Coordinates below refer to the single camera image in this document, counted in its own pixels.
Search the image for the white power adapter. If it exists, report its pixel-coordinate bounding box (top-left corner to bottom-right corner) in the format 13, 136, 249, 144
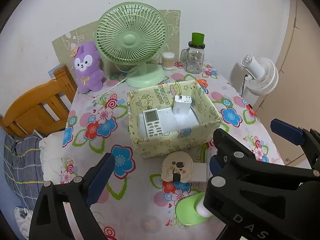
172, 95, 192, 115

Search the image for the white air conditioner remote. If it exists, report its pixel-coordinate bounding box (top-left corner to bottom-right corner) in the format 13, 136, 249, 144
143, 108, 163, 137

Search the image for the yellow patterned storage box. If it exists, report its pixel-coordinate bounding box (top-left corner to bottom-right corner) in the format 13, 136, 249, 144
127, 80, 222, 158

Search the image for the plaid blue bedding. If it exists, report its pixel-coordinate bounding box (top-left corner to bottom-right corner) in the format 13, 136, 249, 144
2, 134, 44, 210

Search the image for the green case with white roll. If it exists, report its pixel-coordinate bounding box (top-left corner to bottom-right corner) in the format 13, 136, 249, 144
175, 192, 214, 226

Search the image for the white standing fan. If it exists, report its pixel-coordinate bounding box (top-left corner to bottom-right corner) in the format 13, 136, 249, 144
241, 55, 279, 102

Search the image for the white pillow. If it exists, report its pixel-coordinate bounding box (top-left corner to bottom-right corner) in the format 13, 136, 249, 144
39, 131, 64, 184

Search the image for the glass mason jar mug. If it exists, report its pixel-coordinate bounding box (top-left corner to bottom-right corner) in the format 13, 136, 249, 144
180, 41, 205, 74

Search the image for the cotton swab container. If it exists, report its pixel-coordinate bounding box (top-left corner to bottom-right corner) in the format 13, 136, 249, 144
162, 52, 175, 70

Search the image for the wooden chair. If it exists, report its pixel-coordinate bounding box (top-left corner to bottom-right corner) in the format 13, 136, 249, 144
1, 65, 77, 138

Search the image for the green plastic cup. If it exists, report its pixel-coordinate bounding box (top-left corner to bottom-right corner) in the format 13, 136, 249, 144
191, 32, 204, 46

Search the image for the green desk fan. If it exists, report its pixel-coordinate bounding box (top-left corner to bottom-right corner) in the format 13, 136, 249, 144
95, 2, 168, 88

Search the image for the purple plush toy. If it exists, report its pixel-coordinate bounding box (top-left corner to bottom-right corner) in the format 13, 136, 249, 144
70, 41, 104, 94

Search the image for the white fan black cable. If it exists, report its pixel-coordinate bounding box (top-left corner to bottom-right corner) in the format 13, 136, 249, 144
240, 73, 249, 97

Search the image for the fan power cable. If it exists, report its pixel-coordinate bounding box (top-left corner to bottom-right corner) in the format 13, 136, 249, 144
92, 67, 141, 103

